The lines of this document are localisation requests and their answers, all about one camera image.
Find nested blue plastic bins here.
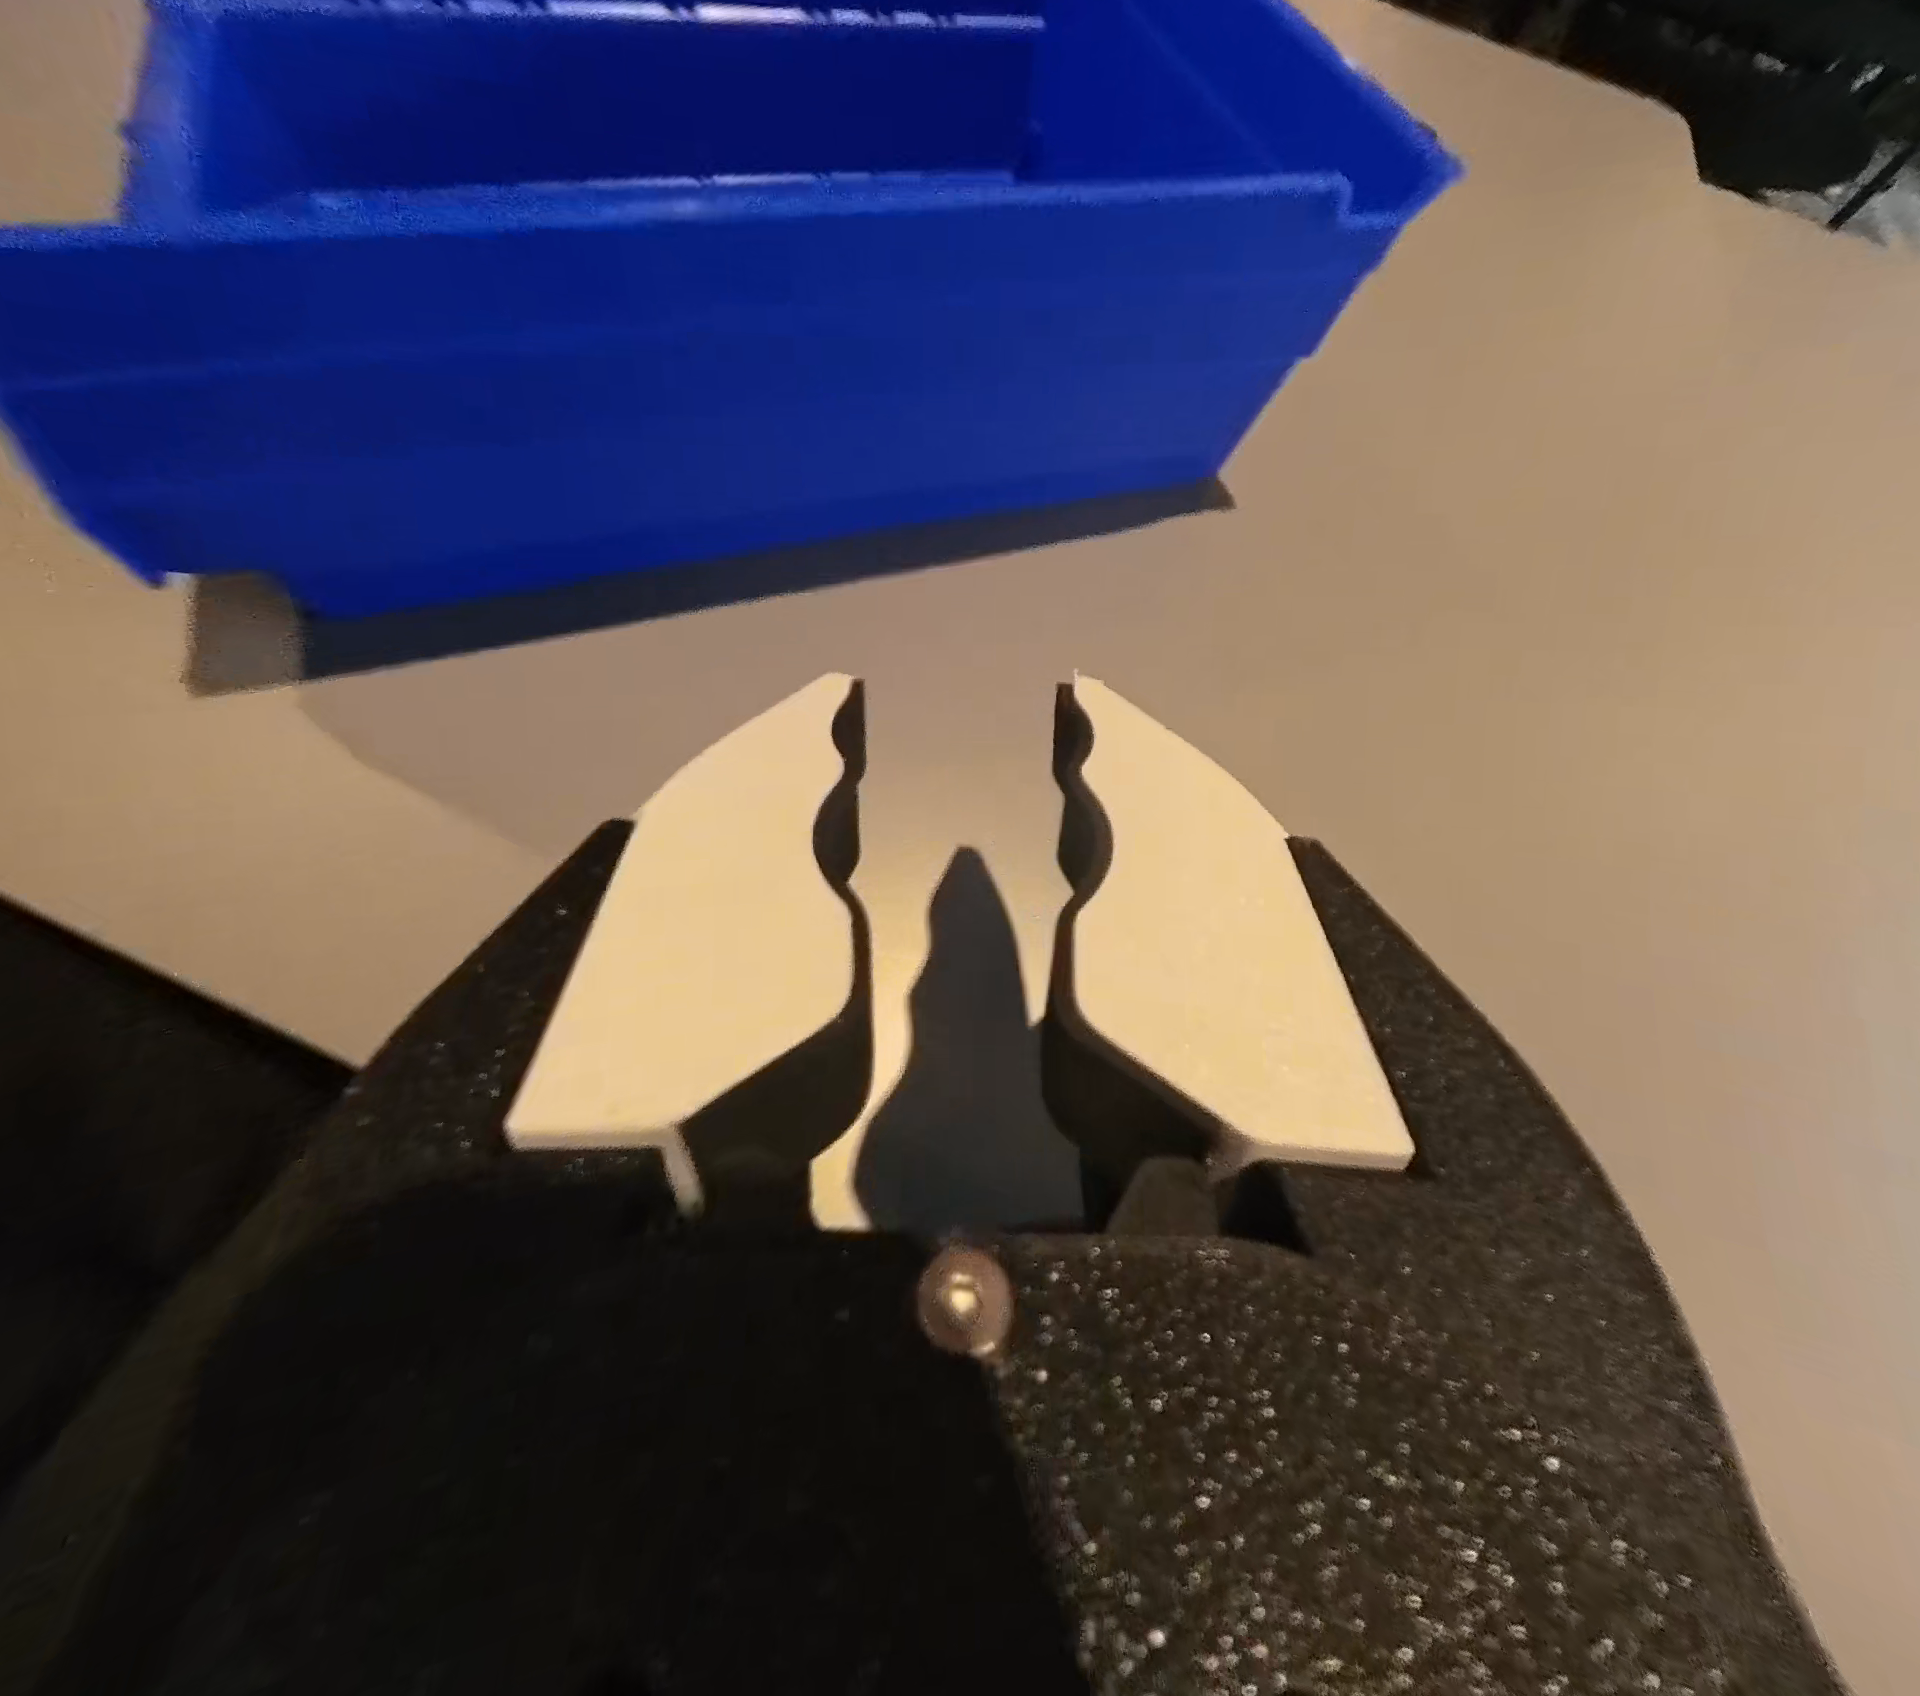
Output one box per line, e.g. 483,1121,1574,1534
0,0,1464,623

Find black office chair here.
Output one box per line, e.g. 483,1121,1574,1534
1560,0,1920,228

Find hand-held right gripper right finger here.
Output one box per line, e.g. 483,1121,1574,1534
1037,670,1419,1222

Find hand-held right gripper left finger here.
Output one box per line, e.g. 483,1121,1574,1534
502,670,879,1217

